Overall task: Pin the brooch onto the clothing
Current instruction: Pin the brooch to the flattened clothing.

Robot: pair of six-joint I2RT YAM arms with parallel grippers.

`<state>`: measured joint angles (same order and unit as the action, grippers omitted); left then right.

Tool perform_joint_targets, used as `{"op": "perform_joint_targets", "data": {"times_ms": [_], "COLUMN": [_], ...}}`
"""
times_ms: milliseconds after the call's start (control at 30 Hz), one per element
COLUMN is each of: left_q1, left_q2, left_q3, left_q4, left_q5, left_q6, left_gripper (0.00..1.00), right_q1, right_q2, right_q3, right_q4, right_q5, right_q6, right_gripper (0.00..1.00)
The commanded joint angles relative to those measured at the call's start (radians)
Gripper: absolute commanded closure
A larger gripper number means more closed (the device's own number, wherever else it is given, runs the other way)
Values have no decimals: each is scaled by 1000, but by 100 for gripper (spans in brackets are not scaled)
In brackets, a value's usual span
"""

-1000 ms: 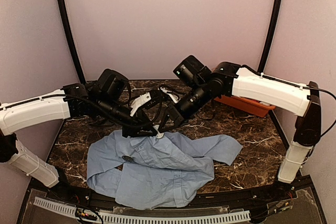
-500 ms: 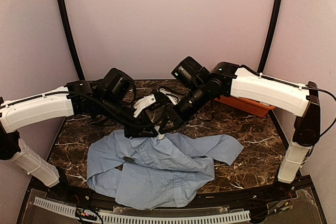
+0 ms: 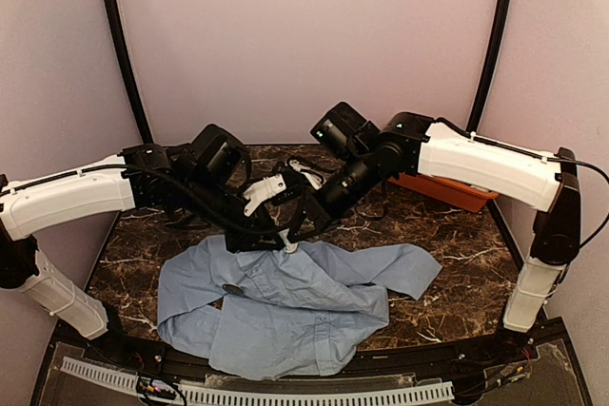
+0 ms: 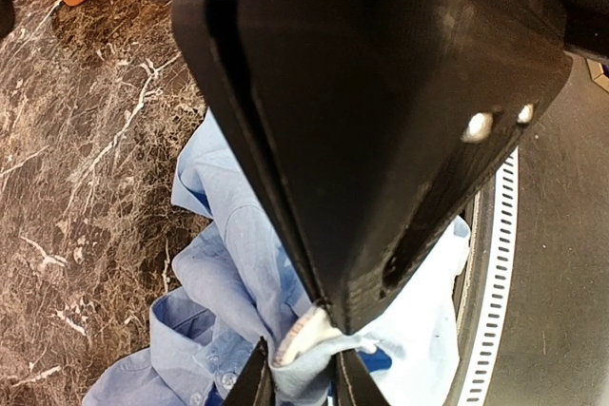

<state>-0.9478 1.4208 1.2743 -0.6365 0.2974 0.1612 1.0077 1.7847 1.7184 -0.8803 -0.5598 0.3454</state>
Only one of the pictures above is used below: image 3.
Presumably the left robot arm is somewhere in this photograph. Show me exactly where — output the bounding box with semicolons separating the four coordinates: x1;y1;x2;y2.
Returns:
1;125;286;364

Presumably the round white brooch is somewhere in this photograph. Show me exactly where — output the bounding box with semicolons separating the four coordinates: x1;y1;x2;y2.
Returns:
279;229;299;254

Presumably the right black frame post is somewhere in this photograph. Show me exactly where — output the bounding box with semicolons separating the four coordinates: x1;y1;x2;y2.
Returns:
466;0;511;131

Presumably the orange plastic basin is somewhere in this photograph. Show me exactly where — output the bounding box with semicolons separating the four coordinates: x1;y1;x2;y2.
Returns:
389;174;500;213

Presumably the black front rail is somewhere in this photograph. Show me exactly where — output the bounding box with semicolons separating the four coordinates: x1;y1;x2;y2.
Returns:
58;317;569;396

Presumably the light blue button shirt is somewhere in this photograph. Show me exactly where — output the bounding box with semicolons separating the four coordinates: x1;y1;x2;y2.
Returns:
156;234;443;382

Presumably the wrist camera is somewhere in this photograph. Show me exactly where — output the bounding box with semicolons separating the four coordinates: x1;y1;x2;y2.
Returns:
285;157;326;190
243;170;305;217

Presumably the white slotted cable duct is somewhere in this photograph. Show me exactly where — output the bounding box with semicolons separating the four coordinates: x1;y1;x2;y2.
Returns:
60;357;455;405

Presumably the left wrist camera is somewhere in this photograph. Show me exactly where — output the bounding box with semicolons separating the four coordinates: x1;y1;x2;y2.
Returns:
243;170;305;217

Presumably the black frame post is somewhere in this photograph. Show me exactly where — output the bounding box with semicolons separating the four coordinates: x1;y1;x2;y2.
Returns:
466;0;511;131
104;0;153;144

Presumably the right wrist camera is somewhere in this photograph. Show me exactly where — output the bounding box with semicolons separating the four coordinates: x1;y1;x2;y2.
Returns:
285;157;326;190

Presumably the left black frame post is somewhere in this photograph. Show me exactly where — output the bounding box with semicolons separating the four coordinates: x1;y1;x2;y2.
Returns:
104;0;153;144

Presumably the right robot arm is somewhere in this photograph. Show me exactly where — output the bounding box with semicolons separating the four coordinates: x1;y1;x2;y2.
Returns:
288;102;582;362

